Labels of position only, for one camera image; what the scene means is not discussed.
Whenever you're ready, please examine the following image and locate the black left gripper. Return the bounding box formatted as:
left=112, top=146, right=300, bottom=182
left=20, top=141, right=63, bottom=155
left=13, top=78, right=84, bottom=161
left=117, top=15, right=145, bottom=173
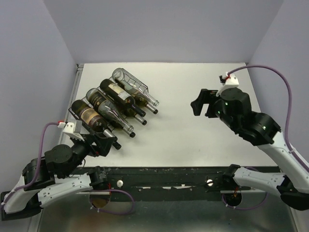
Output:
left=62, top=132, right=115, bottom=178

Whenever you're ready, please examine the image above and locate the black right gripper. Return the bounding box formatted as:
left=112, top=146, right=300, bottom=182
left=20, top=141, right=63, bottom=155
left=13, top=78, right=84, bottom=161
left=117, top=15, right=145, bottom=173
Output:
left=190, top=87, right=237, bottom=131

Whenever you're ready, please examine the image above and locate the green bottle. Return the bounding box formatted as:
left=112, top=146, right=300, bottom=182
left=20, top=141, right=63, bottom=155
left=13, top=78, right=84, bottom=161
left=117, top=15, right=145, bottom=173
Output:
left=132, top=94, right=158, bottom=114
left=99, top=79, right=146, bottom=117
left=124, top=109, right=147, bottom=126
left=71, top=100, right=121, bottom=150

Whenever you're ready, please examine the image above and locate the short clear glass bottle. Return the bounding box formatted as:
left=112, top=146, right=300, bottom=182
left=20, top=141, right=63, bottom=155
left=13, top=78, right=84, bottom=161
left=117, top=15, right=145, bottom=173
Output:
left=86, top=88, right=136, bottom=138

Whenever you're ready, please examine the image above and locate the tall clear glass bottle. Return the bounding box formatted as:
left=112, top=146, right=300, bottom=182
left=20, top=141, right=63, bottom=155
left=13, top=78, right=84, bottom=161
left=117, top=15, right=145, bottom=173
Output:
left=112, top=68, right=159, bottom=106

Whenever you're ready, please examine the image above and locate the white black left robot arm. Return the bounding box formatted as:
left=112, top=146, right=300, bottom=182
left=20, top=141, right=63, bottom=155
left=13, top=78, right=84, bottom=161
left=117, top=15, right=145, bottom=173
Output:
left=0, top=134, right=117, bottom=221

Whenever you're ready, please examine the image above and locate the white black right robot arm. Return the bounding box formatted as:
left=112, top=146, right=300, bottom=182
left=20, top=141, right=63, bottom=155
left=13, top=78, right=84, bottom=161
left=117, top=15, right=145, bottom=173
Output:
left=190, top=87, right=309, bottom=211

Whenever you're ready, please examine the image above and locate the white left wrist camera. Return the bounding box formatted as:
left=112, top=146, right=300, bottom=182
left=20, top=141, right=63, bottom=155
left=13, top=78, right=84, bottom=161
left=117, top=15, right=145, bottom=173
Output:
left=57, top=120, right=84, bottom=142

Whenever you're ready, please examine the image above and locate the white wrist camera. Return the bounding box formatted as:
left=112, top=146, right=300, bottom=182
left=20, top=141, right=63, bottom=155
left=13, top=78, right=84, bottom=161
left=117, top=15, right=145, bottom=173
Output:
left=57, top=120, right=84, bottom=142
left=216, top=73, right=239, bottom=97

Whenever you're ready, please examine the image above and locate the black wire wine rack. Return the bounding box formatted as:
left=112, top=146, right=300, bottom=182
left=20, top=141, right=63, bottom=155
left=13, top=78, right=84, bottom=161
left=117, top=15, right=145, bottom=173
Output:
left=69, top=69, right=148, bottom=138

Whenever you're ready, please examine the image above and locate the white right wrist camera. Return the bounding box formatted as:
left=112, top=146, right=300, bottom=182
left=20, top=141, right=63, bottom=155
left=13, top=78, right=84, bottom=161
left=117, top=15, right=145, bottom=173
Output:
left=216, top=73, right=239, bottom=97

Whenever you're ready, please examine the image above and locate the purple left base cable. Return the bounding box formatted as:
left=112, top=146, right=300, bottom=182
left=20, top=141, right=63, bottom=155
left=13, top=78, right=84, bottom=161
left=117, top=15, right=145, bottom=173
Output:
left=90, top=188, right=135, bottom=215

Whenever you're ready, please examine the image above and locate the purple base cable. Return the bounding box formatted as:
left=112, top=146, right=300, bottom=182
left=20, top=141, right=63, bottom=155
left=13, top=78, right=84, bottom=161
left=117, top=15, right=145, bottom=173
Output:
left=221, top=166, right=269, bottom=210
left=90, top=188, right=135, bottom=215

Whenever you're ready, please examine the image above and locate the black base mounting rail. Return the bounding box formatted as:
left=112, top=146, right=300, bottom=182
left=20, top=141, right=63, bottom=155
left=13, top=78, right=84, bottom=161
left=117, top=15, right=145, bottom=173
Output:
left=72, top=165, right=256, bottom=203

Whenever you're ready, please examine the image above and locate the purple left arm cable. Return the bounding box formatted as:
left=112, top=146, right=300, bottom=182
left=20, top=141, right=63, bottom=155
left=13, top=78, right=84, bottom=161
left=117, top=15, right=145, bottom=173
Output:
left=1, top=122, right=61, bottom=206

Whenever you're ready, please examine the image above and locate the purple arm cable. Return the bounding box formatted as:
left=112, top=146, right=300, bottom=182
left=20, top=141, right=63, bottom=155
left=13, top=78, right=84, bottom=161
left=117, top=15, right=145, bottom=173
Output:
left=1, top=122, right=61, bottom=206
left=226, top=65, right=309, bottom=174

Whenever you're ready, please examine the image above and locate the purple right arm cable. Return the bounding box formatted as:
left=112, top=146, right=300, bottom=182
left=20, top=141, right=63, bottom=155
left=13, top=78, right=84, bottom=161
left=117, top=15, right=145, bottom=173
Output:
left=226, top=65, right=309, bottom=174

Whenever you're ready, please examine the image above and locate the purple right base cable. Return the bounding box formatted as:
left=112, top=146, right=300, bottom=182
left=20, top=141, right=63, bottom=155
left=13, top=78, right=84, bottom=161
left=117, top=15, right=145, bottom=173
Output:
left=221, top=166, right=269, bottom=210

